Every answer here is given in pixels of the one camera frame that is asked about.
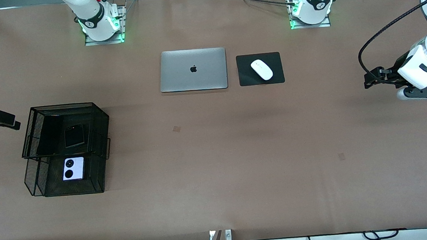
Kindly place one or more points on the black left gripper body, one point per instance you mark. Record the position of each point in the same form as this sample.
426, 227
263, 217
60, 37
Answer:
389, 75

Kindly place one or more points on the black slab smartphone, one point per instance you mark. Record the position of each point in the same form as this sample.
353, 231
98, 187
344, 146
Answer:
48, 136

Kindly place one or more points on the black square flip phone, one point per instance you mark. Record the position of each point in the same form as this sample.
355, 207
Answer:
74, 136

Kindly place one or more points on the lavender flip phone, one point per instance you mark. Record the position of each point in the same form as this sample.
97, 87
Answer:
73, 169

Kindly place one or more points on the black mesh two-tier tray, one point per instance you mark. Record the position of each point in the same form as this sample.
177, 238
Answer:
94, 182

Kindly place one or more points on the white computer mouse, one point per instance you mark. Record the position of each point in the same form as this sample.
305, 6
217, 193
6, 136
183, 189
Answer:
262, 69

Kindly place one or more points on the black mouse pad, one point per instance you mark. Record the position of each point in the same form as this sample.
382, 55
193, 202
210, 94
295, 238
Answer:
244, 74

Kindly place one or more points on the brown tape patch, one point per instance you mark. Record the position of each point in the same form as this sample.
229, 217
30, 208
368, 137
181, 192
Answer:
176, 129

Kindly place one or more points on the silver laptop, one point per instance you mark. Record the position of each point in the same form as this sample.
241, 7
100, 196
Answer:
193, 69

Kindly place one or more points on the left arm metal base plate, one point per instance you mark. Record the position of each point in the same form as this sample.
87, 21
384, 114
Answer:
325, 23

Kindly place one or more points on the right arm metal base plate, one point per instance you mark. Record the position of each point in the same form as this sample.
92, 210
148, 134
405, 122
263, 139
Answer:
90, 41

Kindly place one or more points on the small aluminium bracket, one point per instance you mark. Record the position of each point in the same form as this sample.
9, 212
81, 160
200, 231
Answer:
228, 235

